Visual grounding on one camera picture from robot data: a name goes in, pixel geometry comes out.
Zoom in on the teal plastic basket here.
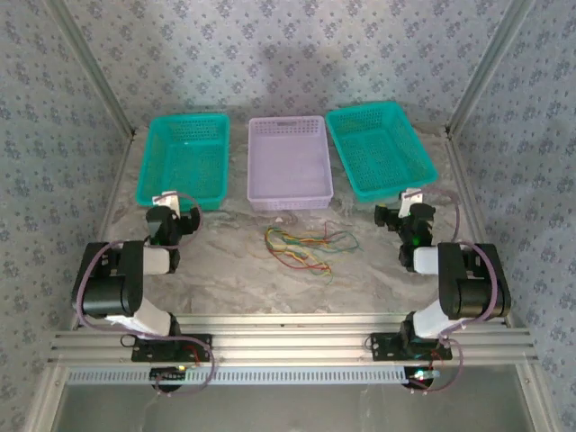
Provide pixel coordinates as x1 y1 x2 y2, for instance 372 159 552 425
324 101 440 203
135 112 231 212

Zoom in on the lavender plastic basket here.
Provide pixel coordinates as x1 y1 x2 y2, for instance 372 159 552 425
246 115 335 212

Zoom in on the black controller board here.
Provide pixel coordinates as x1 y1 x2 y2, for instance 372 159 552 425
404 366 441 389
149 366 189 384

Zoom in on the grey metal panel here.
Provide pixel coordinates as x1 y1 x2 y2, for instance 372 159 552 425
53 382 536 432

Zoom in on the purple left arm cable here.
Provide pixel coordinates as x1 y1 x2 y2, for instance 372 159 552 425
74 192 218 398

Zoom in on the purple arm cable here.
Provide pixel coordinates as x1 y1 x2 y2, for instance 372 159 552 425
402 187 508 398
74 192 218 398

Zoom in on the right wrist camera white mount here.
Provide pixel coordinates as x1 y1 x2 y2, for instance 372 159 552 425
399 187 425 218

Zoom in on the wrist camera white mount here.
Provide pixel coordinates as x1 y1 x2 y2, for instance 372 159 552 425
151 191 182 218
399 187 425 218

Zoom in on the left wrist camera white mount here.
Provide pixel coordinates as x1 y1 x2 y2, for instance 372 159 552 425
151 191 182 218

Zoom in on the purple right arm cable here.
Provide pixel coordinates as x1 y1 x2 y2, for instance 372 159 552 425
402 187 508 398

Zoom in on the aluminium side rail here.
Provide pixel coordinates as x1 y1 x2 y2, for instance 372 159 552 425
445 134 517 329
69 134 136 332

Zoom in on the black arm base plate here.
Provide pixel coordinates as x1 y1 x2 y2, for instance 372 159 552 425
130 332 213 364
368 331 454 363

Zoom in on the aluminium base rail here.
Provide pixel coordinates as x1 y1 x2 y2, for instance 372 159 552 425
47 312 540 366

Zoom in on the aluminium frame post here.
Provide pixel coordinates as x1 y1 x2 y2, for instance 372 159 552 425
443 0 539 139
42 0 139 139

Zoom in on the grey slotted cable duct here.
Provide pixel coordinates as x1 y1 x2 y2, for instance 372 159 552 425
66 364 445 387

